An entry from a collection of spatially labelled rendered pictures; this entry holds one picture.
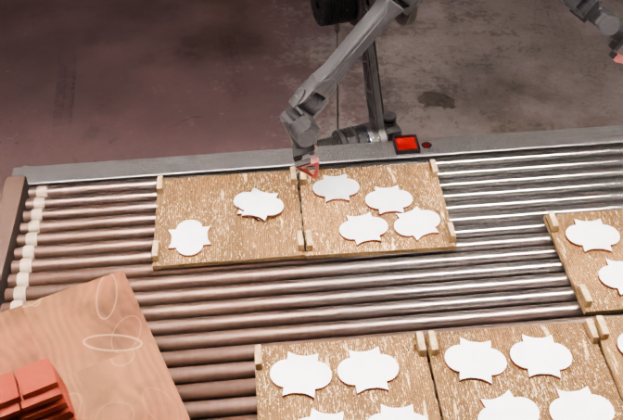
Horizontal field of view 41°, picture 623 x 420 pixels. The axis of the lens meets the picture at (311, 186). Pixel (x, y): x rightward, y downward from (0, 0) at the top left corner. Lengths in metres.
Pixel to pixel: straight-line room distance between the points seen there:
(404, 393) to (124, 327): 0.67
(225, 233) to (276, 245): 0.15
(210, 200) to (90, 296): 0.52
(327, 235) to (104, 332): 0.67
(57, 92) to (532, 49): 2.60
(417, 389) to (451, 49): 3.06
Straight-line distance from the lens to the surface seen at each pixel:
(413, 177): 2.51
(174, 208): 2.44
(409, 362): 2.05
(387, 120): 3.73
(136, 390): 1.92
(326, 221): 2.36
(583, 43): 5.03
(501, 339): 2.13
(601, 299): 2.27
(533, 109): 4.43
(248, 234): 2.33
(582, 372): 2.11
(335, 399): 1.99
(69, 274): 2.35
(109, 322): 2.05
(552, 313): 2.24
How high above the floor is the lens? 2.59
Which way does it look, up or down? 42 degrees down
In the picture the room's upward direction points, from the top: 1 degrees counter-clockwise
